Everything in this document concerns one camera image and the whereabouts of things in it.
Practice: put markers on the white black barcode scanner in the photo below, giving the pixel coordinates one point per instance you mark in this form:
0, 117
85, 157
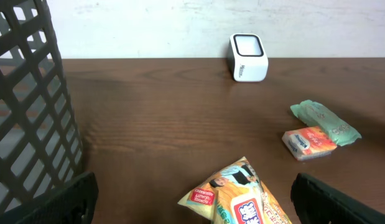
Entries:
246, 58

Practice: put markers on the yellow snack chip bag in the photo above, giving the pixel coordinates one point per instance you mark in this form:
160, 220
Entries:
235, 195

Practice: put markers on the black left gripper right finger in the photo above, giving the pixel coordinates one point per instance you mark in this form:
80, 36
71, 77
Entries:
317, 202

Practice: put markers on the teal wet wipes pack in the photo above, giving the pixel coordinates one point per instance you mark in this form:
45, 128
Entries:
313, 113

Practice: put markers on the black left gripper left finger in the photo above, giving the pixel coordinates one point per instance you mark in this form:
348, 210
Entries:
73, 202

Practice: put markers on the grey plastic shopping basket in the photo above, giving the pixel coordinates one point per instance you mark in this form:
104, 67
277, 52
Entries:
40, 145

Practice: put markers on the small orange white box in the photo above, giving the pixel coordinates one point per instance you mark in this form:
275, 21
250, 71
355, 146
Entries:
308, 143

